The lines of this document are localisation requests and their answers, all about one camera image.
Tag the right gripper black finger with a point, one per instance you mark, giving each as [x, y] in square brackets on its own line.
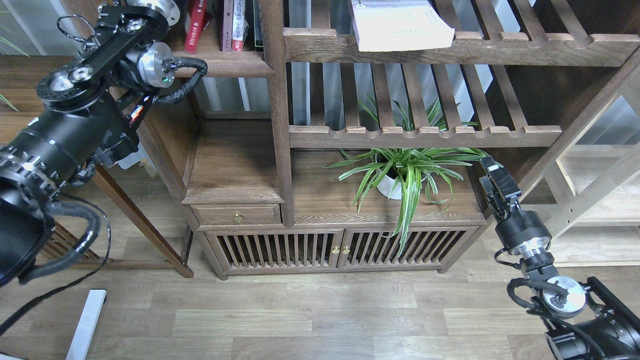
[489, 164]

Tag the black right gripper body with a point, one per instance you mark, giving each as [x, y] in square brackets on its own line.
[502, 192]

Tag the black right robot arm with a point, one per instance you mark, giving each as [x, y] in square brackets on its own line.
[584, 320]

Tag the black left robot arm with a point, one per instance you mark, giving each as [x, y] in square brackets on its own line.
[93, 109]

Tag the light wooden shelf unit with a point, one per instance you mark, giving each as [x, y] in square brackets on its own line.
[586, 185]

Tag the green spider plant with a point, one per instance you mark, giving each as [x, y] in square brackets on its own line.
[413, 171]

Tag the right slatted cabinet door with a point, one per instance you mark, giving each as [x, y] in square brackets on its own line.
[427, 248]

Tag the slatted cabinet door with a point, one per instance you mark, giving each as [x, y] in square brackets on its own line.
[276, 251]
[427, 248]

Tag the white plant pot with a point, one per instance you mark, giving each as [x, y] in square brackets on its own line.
[389, 187]

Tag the dark wooden bookshelf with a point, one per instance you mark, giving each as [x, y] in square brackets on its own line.
[325, 95]

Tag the left slatted cabinet door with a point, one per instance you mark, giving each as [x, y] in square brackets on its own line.
[276, 251]

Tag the red white upright book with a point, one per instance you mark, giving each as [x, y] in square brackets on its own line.
[238, 25]

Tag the dark wooden side table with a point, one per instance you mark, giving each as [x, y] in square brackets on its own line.
[166, 134]

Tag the dark slatted wooden rack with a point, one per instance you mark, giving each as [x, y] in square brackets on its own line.
[60, 243]

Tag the white metal leg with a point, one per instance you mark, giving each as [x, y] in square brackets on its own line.
[84, 333]

